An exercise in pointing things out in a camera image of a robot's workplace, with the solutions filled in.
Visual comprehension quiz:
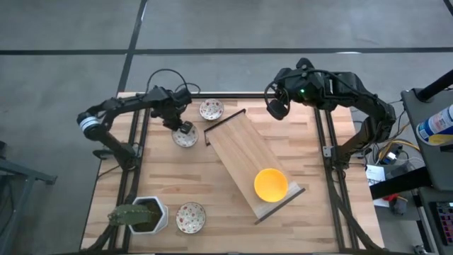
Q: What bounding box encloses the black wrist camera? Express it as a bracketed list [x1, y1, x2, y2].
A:
[296, 57, 316, 71]
[176, 87, 194, 107]

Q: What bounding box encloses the white hexagonal plant pot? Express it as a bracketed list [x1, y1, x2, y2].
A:
[127, 195, 169, 235]

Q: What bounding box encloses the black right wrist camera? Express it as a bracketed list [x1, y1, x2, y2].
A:
[296, 57, 316, 71]

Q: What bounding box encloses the white and blue spray can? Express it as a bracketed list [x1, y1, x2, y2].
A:
[415, 104, 453, 146]

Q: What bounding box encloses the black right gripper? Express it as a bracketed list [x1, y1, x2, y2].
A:
[265, 67, 326, 120]

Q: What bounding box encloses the black control box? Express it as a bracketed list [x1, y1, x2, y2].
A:
[430, 200, 453, 245]

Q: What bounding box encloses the dark grey metal stand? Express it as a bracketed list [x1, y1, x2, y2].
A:
[0, 141, 57, 255]

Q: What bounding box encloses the wooden tray board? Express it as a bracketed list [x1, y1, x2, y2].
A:
[203, 108, 306, 226]

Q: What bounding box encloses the yellow mini bowl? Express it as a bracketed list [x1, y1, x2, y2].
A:
[253, 168, 289, 203]

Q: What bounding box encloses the grey cart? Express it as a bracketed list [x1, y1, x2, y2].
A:
[401, 86, 453, 192]

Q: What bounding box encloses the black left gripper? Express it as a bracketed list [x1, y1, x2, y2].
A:
[150, 86, 195, 135]

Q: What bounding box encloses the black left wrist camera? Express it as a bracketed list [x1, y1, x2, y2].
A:
[176, 87, 194, 107]

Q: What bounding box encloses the yellow cable bundle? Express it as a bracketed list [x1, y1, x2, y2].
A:
[377, 140, 420, 162]

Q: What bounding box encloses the white paper sheet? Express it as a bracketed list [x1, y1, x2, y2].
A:
[365, 164, 386, 187]

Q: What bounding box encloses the black pole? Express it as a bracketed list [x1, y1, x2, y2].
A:
[416, 69, 453, 102]

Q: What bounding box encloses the green cactus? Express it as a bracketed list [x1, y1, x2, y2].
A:
[108, 203, 160, 227]

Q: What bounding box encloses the white floral mini bowl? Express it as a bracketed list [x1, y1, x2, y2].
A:
[171, 123, 200, 149]
[199, 98, 225, 121]
[176, 201, 207, 234]

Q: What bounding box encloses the black aluminium table frame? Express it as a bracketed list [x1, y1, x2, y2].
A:
[79, 92, 385, 255]

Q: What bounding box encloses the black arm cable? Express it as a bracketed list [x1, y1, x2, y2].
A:
[146, 68, 202, 96]

